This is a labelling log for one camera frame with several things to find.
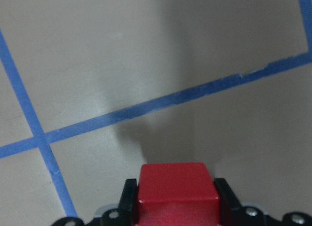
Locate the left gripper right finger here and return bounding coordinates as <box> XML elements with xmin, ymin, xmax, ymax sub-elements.
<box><xmin>214</xmin><ymin>178</ymin><xmax>242</xmax><ymax>226</ymax></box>

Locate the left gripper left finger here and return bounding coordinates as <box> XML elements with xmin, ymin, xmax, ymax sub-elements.
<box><xmin>118</xmin><ymin>179</ymin><xmax>138</xmax><ymax>226</ymax></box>

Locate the red block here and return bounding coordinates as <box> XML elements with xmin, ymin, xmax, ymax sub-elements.
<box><xmin>137</xmin><ymin>163</ymin><xmax>220</xmax><ymax>226</ymax></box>

